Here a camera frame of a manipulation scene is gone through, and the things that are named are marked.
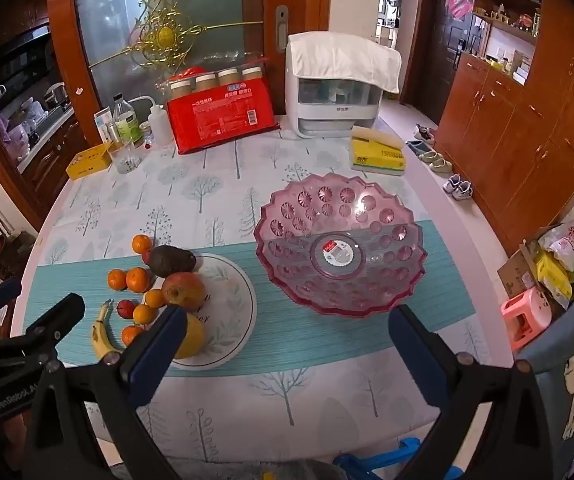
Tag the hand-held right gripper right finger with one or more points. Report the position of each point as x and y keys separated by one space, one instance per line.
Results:
x=411 y=337

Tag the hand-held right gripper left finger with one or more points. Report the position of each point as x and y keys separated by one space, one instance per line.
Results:
x=159 y=347

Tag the yellow speckled pear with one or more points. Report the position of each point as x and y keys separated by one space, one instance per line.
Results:
x=194 y=341

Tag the tangerine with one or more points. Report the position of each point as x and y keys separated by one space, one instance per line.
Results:
x=117 y=279
x=142 y=244
x=138 y=280
x=144 y=314
x=155 y=298
x=131 y=334

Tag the yellow banana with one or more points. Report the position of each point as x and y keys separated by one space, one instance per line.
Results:
x=101 y=335

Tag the red yellow apple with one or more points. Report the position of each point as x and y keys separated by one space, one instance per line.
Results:
x=183 y=287

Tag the pink plastic bowl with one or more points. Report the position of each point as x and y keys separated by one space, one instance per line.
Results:
x=287 y=260

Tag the small red plum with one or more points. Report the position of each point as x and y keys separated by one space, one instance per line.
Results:
x=127 y=308
x=146 y=258

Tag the white round plate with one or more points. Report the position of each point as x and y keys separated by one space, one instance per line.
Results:
x=227 y=310

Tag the dark avocado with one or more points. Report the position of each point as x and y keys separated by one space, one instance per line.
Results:
x=172 y=261

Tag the teal striped table mat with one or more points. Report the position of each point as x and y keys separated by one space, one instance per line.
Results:
x=292 y=342

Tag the pink plastic stool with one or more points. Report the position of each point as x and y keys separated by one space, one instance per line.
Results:
x=527 y=310

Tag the cardboard box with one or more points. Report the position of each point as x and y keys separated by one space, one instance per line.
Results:
x=512 y=270

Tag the blue plastic object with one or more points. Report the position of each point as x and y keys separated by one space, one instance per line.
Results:
x=367 y=460

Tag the blue grey fabric chair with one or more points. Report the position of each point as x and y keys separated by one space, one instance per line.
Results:
x=547 y=375

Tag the yellow plastic bag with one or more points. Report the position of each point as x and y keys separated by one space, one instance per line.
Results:
x=552 y=275

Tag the white blue baby shoe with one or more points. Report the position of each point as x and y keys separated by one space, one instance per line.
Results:
x=451 y=182
x=463 y=190

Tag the small yellow box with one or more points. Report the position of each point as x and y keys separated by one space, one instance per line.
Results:
x=87 y=162

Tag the kitchen counter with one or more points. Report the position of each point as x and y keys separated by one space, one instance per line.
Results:
x=42 y=130

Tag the pale green shoe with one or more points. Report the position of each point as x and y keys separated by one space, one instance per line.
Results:
x=441 y=165
x=429 y=156

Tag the clear glass cup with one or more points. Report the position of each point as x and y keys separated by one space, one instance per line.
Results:
x=126 y=160

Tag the white bag with red print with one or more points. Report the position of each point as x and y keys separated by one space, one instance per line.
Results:
x=562 y=242

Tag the yellow tissue pack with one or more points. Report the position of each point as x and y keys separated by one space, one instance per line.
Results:
x=377 y=160

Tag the grey slipper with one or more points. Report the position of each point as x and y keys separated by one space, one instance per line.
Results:
x=419 y=146

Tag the white blue carton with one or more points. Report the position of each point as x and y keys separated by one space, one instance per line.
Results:
x=102 y=122

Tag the dark small shoe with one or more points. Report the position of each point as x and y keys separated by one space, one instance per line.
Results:
x=424 y=133

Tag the steel pot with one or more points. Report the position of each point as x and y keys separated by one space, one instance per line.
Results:
x=54 y=94

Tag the small clear bottle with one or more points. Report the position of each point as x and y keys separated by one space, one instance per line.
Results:
x=147 y=136

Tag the white squeeze bottle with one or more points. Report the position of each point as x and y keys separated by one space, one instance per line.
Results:
x=161 y=127

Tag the red pack of yogurt bottles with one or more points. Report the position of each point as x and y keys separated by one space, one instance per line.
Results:
x=222 y=120

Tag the brown wooden cabinet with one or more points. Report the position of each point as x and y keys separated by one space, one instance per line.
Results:
x=517 y=125

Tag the white countertop appliance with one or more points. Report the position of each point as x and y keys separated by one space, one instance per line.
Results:
x=337 y=110

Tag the dark wooden door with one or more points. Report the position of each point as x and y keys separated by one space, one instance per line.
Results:
x=437 y=60

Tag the white cloth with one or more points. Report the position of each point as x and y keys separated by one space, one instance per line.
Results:
x=347 y=55

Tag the group of boxes on cabinet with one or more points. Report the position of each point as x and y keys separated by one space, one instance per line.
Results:
x=514 y=65

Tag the gold door ornament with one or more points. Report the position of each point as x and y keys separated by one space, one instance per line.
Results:
x=164 y=35

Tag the row of small shelf items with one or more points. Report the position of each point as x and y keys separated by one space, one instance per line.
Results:
x=522 y=22

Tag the pink door hanging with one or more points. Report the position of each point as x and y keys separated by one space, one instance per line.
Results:
x=459 y=2

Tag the wood-framed frosted glass door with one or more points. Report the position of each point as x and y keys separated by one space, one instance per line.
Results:
x=217 y=0

